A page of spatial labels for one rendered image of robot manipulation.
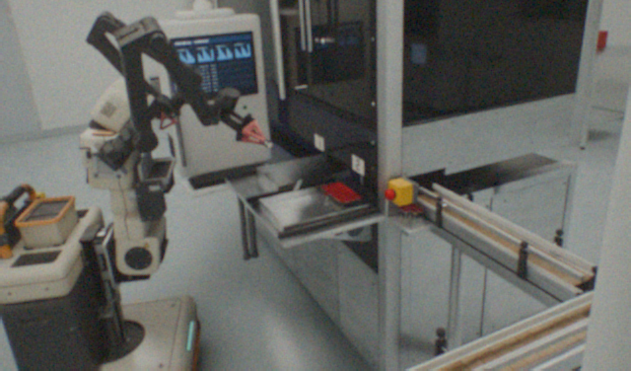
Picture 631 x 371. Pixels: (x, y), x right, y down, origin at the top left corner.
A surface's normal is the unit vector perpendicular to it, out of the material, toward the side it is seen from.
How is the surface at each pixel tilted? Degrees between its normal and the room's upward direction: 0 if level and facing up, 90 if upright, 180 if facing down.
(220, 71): 90
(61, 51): 90
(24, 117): 90
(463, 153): 90
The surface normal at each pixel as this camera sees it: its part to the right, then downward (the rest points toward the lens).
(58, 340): 0.15, 0.34
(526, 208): 0.44, 0.29
